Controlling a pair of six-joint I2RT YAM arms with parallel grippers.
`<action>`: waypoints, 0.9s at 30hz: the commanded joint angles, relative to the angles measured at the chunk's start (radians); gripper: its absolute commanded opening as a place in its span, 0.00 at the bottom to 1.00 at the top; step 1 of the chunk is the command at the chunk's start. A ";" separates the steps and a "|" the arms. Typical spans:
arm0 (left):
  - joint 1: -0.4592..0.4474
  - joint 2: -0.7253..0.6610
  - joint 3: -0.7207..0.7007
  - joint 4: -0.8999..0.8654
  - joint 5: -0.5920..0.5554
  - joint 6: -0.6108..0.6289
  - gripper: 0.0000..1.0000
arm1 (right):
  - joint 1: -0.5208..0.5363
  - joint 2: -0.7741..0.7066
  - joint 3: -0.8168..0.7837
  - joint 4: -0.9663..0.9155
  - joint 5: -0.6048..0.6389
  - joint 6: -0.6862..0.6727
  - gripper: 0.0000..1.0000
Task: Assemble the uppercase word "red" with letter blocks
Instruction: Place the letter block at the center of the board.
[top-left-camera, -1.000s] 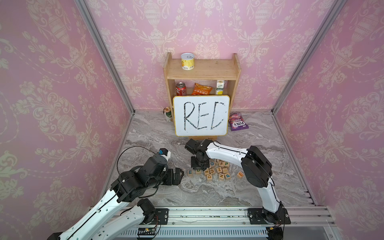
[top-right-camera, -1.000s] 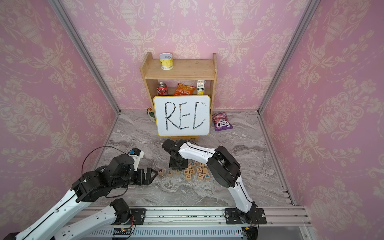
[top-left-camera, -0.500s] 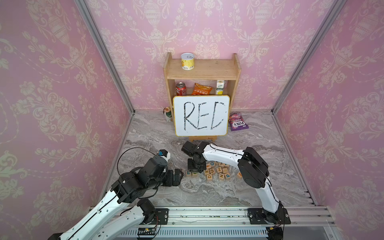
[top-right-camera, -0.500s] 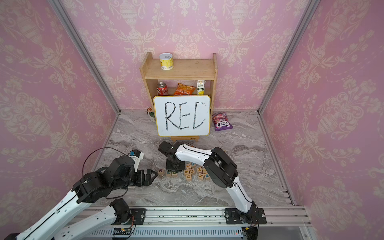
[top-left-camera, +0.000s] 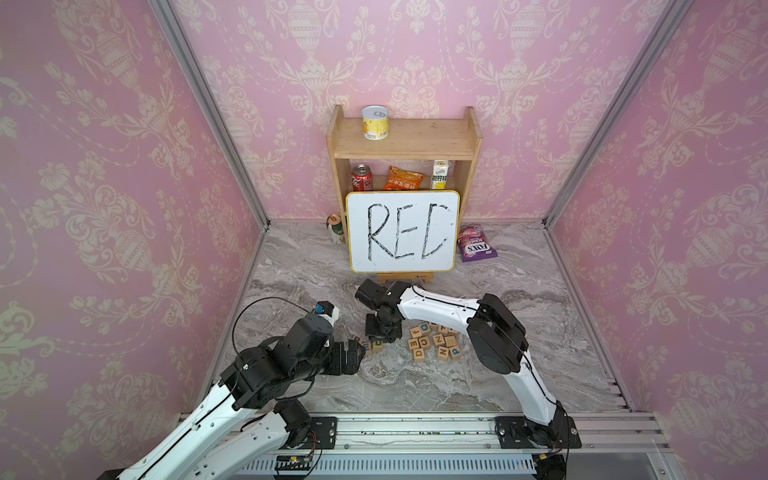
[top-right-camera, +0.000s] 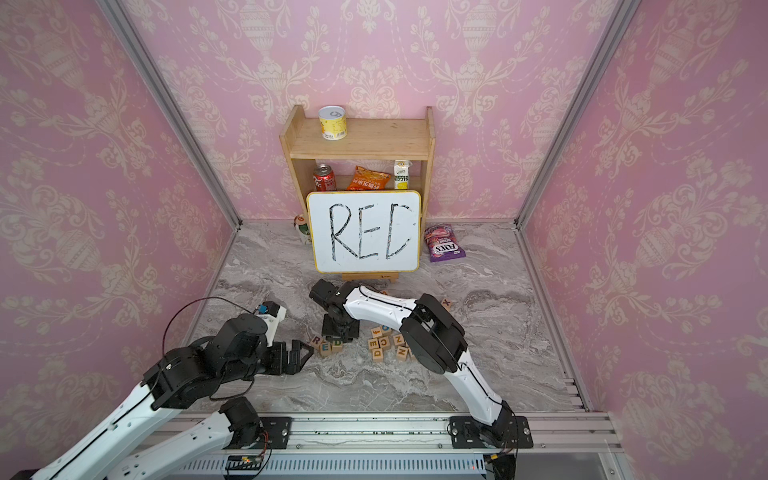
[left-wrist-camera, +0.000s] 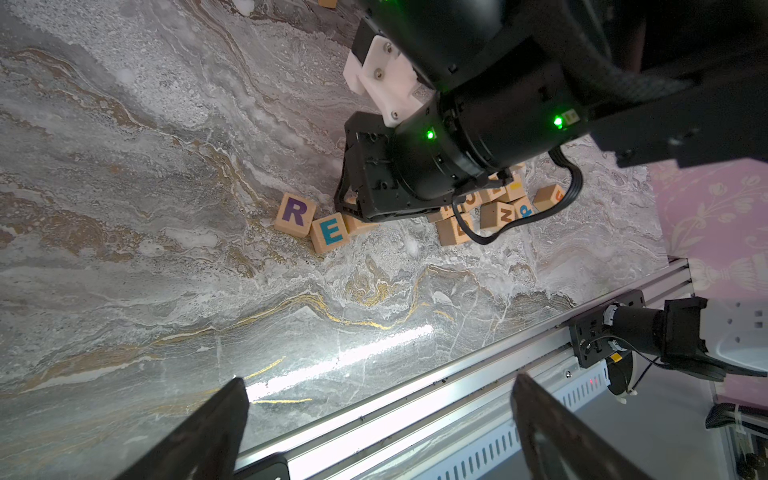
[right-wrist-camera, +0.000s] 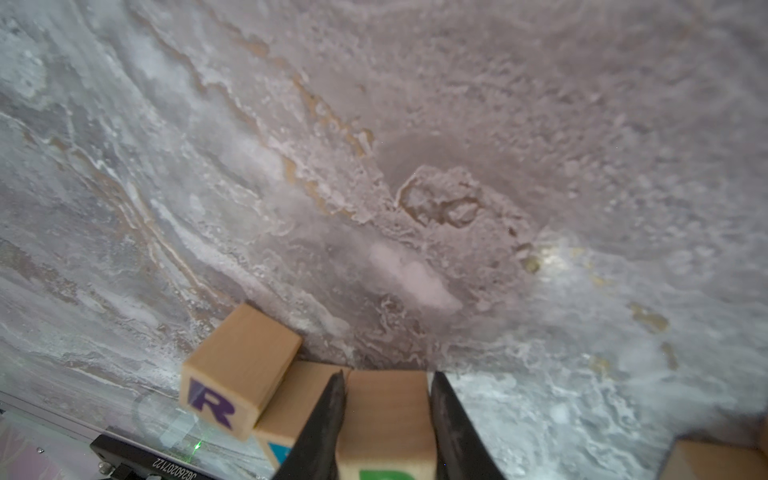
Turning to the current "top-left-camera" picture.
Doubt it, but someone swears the yellow tin can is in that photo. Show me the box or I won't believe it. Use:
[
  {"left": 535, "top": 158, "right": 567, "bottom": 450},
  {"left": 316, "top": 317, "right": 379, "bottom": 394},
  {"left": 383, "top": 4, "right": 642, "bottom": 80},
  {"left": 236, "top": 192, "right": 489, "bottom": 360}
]
[{"left": 361, "top": 105, "right": 389, "bottom": 141}]

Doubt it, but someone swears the aluminium rail frame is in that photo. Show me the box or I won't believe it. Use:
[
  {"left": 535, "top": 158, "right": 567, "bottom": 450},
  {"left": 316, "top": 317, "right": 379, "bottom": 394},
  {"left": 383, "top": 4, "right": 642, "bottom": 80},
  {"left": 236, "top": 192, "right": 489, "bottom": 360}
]
[{"left": 155, "top": 411, "right": 685, "bottom": 480}]

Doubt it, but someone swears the purple candy bag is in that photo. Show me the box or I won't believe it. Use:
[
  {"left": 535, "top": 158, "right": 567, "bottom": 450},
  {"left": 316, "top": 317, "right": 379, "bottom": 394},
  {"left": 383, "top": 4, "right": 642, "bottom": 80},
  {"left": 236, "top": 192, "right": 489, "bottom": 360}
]
[{"left": 457, "top": 224, "right": 498, "bottom": 262}]

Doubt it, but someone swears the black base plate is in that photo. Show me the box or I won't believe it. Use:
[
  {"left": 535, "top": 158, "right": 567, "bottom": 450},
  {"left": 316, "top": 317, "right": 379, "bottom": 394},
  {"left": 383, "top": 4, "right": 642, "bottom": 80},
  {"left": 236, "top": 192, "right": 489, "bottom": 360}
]
[
  {"left": 494, "top": 416, "right": 582, "bottom": 450},
  {"left": 300, "top": 416, "right": 338, "bottom": 450}
]

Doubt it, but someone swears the wooden whiteboard stand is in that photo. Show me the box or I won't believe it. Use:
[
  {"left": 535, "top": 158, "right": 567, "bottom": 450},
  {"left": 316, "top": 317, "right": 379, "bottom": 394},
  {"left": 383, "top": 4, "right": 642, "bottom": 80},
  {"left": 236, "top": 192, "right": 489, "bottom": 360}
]
[{"left": 377, "top": 272, "right": 435, "bottom": 283}]

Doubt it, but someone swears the wooden shelf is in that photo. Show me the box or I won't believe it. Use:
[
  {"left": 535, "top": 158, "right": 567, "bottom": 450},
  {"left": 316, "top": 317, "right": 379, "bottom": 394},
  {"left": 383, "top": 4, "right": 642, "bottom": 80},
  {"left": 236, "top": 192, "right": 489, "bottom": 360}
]
[{"left": 326, "top": 105, "right": 483, "bottom": 218}]

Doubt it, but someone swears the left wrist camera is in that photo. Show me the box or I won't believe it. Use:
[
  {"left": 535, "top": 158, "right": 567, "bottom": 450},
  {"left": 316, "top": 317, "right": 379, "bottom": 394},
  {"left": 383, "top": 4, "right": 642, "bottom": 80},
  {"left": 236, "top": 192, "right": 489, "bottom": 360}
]
[{"left": 315, "top": 301, "right": 340, "bottom": 325}]

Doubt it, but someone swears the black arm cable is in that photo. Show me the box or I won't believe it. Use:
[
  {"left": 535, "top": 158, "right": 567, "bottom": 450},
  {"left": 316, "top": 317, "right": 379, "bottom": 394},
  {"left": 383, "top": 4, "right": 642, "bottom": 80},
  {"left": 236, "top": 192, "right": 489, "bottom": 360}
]
[{"left": 230, "top": 296, "right": 319, "bottom": 355}]

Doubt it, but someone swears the orange snack bag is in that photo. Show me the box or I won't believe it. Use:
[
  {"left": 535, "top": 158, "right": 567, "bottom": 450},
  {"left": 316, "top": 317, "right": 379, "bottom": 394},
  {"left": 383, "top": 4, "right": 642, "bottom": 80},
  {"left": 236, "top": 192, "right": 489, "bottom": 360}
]
[{"left": 383, "top": 166, "right": 425, "bottom": 191}]

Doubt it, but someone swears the small milk carton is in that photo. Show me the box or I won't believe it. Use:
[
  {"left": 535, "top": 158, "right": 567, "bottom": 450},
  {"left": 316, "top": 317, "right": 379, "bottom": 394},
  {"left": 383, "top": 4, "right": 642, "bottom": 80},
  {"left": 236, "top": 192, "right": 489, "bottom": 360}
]
[{"left": 431, "top": 160, "right": 450, "bottom": 190}]

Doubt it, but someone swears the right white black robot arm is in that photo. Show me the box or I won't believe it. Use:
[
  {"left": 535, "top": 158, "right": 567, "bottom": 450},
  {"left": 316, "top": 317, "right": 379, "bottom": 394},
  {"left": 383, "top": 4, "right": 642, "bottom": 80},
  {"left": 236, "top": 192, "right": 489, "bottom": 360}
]
[{"left": 355, "top": 280, "right": 581, "bottom": 450}]

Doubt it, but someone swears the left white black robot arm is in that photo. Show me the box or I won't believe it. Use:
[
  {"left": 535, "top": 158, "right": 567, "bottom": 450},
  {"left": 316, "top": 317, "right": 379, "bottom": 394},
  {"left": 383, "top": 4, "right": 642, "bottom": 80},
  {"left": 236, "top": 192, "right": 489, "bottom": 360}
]
[{"left": 101, "top": 309, "right": 366, "bottom": 479}]

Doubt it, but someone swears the red soda can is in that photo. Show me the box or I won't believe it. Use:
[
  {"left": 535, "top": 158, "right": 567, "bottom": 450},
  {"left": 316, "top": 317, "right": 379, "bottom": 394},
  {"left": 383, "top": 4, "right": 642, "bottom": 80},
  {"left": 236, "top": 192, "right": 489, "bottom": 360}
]
[{"left": 351, "top": 164, "right": 374, "bottom": 192}]

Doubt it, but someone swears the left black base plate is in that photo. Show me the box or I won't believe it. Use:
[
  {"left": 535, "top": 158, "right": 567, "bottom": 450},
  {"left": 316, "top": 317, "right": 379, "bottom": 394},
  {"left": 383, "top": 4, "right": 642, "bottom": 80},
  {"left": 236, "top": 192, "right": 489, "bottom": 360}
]
[{"left": 300, "top": 416, "right": 338, "bottom": 450}]

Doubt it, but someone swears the small electronics board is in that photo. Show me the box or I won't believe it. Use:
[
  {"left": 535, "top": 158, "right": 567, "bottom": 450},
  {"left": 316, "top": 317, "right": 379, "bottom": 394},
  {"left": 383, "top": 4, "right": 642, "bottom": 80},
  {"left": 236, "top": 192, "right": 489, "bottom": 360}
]
[{"left": 275, "top": 455, "right": 314, "bottom": 471}]

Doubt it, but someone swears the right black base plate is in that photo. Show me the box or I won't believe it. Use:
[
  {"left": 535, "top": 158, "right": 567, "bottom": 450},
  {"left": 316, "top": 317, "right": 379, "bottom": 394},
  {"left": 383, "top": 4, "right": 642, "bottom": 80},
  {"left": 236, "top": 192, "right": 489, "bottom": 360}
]
[{"left": 494, "top": 416, "right": 582, "bottom": 450}]

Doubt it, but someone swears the whiteboard with RED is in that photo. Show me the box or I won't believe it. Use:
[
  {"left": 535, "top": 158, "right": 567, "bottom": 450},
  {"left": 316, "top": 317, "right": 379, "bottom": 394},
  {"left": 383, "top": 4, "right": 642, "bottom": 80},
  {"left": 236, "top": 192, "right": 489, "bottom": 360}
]
[{"left": 346, "top": 190, "right": 460, "bottom": 274}]

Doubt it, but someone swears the green white bottle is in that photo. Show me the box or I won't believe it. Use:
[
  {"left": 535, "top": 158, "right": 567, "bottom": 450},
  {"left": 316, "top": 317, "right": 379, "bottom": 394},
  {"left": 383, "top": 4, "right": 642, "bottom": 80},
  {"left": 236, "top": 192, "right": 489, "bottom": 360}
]
[{"left": 326, "top": 214, "right": 345, "bottom": 244}]

